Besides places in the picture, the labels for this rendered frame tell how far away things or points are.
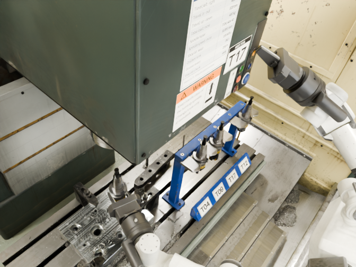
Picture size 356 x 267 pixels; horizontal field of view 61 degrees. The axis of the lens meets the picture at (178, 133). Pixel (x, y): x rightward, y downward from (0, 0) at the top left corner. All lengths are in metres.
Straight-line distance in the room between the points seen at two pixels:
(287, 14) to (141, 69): 1.16
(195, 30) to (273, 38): 1.10
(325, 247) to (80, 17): 0.85
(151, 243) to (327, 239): 0.51
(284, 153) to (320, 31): 0.71
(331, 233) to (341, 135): 0.36
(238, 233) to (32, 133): 1.04
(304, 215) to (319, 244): 0.88
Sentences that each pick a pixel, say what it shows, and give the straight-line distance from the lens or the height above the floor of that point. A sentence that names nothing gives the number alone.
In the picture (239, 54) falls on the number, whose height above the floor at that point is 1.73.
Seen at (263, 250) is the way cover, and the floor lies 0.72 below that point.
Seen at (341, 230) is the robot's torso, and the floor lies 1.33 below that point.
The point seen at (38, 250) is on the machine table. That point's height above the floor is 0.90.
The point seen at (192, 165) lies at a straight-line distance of 1.14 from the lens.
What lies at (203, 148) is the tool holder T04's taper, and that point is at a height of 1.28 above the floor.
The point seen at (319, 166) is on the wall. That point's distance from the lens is 1.89.
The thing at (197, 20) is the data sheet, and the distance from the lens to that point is 0.55.
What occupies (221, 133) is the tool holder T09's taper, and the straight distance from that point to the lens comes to 1.19.
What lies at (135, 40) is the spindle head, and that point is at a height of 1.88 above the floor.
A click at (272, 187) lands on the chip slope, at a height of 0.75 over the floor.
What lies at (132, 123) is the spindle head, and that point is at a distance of 0.55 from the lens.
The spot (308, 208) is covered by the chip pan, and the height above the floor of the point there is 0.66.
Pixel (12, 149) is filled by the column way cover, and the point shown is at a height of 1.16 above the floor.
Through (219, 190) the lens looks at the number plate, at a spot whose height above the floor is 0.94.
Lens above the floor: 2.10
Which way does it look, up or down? 45 degrees down
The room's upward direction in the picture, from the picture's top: 8 degrees clockwise
